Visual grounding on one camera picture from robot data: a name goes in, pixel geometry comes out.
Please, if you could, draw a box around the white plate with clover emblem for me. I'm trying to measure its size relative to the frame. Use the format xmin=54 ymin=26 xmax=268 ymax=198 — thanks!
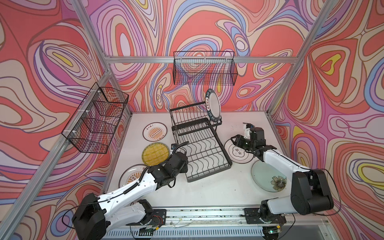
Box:
xmin=225 ymin=140 xmax=254 ymax=164

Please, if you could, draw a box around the black metal dish rack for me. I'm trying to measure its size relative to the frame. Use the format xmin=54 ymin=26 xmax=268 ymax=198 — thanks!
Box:
xmin=170 ymin=102 xmax=233 ymax=183

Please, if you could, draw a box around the green rimmed white plate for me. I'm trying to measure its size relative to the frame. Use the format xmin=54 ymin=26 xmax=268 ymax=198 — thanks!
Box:
xmin=205 ymin=89 xmax=222 ymax=123

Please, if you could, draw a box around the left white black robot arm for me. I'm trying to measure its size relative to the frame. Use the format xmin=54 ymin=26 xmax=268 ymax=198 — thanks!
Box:
xmin=72 ymin=151 xmax=188 ymax=240

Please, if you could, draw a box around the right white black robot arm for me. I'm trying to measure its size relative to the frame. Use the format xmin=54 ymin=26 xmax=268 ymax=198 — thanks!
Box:
xmin=231 ymin=124 xmax=334 ymax=223

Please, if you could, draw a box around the yellow green woven bamboo tray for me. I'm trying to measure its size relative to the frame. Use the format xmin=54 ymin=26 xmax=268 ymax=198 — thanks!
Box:
xmin=142 ymin=143 xmax=170 ymax=166

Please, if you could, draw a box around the small orange sunburst plate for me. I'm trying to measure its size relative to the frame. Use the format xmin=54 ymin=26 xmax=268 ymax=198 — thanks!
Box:
xmin=143 ymin=122 xmax=168 ymax=142

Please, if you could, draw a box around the large orange sunburst plate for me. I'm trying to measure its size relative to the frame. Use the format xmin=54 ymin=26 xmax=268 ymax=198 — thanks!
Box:
xmin=119 ymin=164 xmax=147 ymax=188

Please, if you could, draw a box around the pale green flower plate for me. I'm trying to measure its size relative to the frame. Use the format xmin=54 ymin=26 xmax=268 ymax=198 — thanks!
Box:
xmin=251 ymin=161 xmax=287 ymax=193

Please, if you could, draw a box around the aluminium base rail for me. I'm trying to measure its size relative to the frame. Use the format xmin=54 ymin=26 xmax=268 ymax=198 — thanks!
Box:
xmin=102 ymin=206 xmax=337 ymax=240

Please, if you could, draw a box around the black wire basket back wall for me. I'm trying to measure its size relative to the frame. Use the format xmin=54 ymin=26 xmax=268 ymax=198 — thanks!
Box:
xmin=173 ymin=50 xmax=238 ymax=86

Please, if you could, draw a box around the black wire basket wall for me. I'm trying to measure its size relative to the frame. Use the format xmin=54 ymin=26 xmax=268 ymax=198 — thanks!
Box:
xmin=62 ymin=83 xmax=129 ymax=154
xmin=173 ymin=50 xmax=238 ymax=86

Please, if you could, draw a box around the black wire basket left wall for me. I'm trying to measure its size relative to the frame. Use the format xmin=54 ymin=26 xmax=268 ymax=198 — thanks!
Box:
xmin=62 ymin=83 xmax=129 ymax=154

